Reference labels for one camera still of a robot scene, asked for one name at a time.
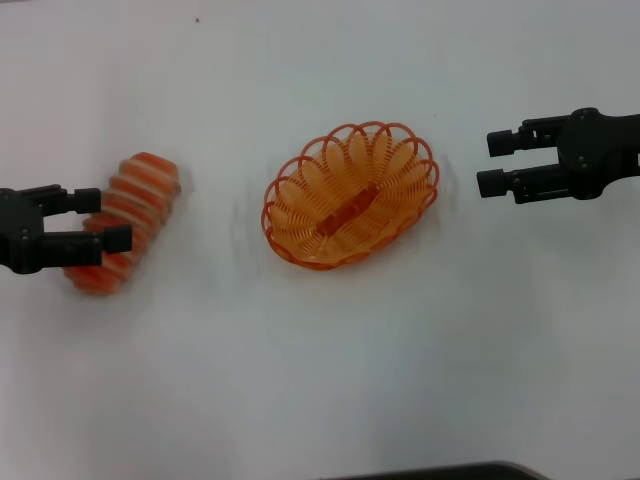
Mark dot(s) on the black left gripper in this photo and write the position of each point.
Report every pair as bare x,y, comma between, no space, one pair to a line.
17,230

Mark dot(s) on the orange striped bread loaf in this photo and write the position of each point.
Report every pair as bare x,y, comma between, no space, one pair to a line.
145,185

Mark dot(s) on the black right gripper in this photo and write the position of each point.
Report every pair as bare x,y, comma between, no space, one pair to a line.
597,155

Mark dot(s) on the orange woven plastic basket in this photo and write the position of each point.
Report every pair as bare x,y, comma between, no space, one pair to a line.
350,195

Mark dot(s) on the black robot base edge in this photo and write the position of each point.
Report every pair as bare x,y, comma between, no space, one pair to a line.
430,471

